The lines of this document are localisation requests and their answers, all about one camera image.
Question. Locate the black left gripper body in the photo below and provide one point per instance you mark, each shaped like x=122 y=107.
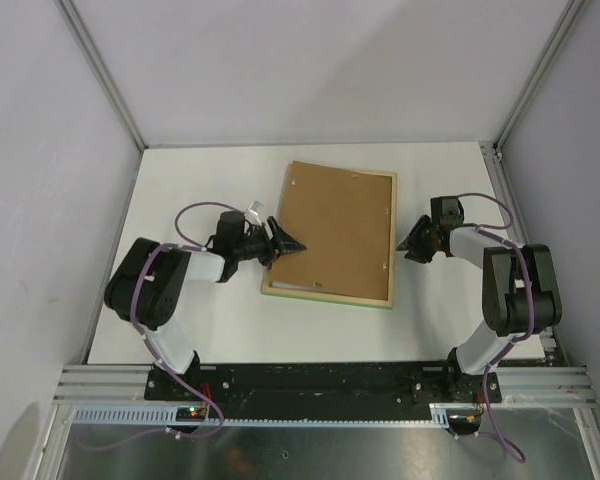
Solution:
x=259 y=246

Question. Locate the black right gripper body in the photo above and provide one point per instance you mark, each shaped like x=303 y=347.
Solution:
x=425 y=249

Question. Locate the printed photo of two people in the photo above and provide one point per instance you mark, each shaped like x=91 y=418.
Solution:
x=294 y=287

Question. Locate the brown cardboard backing board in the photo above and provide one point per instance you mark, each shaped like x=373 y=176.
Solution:
x=335 y=230

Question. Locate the green wooden photo frame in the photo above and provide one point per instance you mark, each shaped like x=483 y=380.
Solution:
x=394 y=240

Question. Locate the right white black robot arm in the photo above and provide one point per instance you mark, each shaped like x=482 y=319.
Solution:
x=520 y=296

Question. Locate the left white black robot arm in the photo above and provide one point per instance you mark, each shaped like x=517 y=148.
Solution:
x=145 y=288

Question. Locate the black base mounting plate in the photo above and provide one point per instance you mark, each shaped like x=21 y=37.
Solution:
x=371 y=390

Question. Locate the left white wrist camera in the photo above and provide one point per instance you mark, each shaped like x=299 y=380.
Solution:
x=255 y=210

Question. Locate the white slotted cable duct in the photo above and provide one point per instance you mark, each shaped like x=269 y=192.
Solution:
x=434 y=416

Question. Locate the right aluminium corner post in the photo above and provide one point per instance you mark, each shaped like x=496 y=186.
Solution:
x=558 y=38

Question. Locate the aluminium corner post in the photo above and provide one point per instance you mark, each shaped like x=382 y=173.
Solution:
x=96 y=62
x=558 y=38

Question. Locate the left aluminium corner post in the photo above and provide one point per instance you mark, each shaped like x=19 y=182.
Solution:
x=96 y=62

